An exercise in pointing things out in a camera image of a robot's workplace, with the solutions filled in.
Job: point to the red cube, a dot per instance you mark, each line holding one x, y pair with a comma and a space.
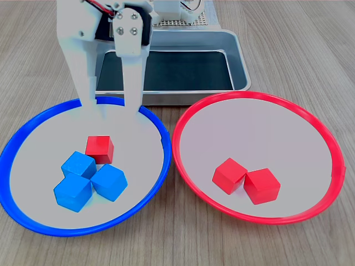
228, 174
262, 185
100, 148

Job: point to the black tray mat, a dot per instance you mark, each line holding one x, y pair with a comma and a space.
180, 72

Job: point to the blue-rimmed white plate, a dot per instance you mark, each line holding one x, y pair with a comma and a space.
138, 138

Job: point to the blue cube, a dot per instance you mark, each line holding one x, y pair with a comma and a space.
77, 164
109, 183
72, 194

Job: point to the steel tray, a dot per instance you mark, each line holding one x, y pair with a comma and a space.
238, 55

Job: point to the red-rimmed white plate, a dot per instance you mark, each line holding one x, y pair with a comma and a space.
249, 133

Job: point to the pale perforated base plate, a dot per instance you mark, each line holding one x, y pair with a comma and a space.
203, 20

